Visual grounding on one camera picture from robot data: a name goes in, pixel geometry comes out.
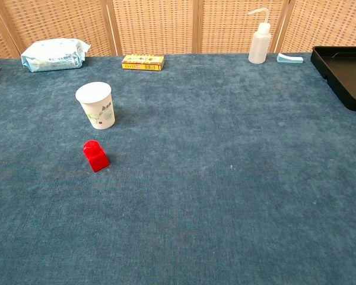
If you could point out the small white block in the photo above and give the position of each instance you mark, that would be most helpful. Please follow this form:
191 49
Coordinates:
99 115

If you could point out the small red cube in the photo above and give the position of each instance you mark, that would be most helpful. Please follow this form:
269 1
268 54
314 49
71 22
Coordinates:
96 160

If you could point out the blue table cloth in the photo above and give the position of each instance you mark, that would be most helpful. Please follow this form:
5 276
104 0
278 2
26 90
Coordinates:
195 178

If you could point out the yellow cardboard box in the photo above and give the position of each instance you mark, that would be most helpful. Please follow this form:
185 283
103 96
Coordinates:
142 63

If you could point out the woven folding screen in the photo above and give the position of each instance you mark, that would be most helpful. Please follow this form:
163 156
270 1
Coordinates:
154 26

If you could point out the white plastic wash bottle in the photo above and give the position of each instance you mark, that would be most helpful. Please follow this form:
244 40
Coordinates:
259 47

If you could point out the small light blue eraser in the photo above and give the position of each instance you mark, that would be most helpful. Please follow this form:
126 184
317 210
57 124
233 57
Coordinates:
287 59

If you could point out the wet wipes pack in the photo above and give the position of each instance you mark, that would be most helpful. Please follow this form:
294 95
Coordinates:
53 56

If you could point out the black plastic tray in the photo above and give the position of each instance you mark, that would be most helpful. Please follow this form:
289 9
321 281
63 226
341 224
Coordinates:
350 74

